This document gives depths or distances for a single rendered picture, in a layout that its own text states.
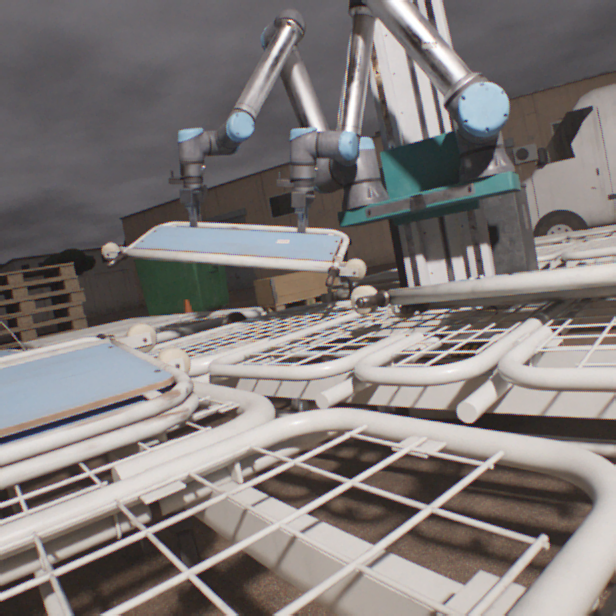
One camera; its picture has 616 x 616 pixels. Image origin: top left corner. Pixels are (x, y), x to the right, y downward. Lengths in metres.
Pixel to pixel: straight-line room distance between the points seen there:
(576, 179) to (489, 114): 6.68
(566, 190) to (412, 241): 6.33
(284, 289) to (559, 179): 4.55
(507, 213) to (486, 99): 0.62
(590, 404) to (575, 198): 7.47
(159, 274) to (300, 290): 2.22
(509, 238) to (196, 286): 5.83
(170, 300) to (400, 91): 6.10
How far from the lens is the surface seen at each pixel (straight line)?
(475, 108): 1.53
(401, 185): 1.94
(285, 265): 1.44
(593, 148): 8.19
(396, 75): 2.10
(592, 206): 8.14
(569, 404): 0.75
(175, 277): 7.51
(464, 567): 1.13
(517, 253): 2.02
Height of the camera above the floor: 0.67
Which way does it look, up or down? 4 degrees down
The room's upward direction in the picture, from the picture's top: 11 degrees counter-clockwise
